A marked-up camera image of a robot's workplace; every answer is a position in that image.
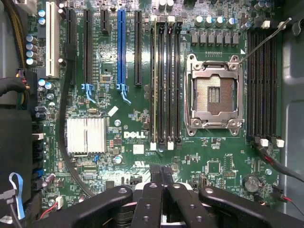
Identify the short black expansion slot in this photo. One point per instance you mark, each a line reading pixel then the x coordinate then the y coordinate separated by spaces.
pixel 105 21

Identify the black expansion slot blue latch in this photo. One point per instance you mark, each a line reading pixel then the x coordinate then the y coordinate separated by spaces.
pixel 88 47

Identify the black plastic fan shroud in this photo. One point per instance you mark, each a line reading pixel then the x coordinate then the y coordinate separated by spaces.
pixel 14 154

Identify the metal CPU socket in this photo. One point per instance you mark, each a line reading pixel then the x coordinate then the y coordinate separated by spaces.
pixel 213 95

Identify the open black PC case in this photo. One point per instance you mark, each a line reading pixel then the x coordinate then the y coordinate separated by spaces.
pixel 294 118

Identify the black motherboard power connector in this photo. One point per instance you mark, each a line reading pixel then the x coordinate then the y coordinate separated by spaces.
pixel 31 90

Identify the silver finned chipset heatsink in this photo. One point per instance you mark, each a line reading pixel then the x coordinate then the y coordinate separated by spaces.
pixel 86 136

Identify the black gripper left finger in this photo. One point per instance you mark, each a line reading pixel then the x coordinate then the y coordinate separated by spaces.
pixel 147 206

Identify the white PCI expansion slot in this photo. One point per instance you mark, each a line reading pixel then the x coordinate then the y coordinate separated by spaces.
pixel 52 40

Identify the thin metal locking lever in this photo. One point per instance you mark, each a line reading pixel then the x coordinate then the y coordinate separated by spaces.
pixel 263 42

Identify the green Dell motherboard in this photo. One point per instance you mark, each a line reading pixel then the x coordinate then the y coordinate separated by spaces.
pixel 213 154

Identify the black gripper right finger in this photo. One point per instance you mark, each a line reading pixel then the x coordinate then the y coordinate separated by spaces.
pixel 185 204

